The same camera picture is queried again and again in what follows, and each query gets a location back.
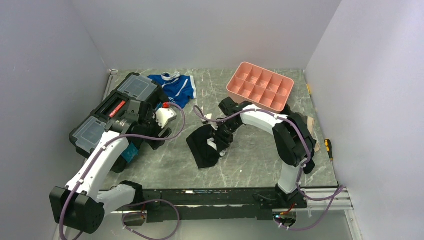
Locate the yellow black screwdriver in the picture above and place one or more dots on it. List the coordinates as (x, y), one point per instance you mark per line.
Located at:
(329, 148)

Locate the black cloth at right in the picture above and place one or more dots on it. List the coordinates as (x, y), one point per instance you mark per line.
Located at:
(309, 167)

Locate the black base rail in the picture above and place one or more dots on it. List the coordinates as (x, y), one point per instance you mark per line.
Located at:
(257, 203)

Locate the black plastic toolbox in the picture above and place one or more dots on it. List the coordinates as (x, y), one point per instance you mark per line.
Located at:
(112, 114)

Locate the black white underwear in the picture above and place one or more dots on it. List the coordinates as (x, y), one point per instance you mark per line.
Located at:
(205, 149)

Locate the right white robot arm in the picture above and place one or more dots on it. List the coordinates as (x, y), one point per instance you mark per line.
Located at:
(294, 143)

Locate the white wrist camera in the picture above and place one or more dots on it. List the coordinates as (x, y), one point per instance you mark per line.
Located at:
(164, 115)
(208, 119)

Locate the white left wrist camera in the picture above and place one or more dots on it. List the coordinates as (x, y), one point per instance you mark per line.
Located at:
(164, 115)

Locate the blue white underwear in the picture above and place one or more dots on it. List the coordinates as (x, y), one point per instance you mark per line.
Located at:
(179, 88)

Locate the brown cardboard piece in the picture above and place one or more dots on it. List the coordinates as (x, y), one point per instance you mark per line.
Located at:
(310, 126)

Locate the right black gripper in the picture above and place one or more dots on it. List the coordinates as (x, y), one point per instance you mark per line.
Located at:
(222, 141)

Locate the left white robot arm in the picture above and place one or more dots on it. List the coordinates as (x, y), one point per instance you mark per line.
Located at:
(80, 204)

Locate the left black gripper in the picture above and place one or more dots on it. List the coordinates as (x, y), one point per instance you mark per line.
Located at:
(165, 134)

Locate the aluminium frame rail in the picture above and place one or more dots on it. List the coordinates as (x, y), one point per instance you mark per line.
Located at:
(319, 199)

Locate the pink divided organizer tray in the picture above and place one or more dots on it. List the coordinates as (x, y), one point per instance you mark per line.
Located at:
(264, 88)

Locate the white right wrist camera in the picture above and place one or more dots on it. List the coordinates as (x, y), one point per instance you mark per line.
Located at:
(208, 119)

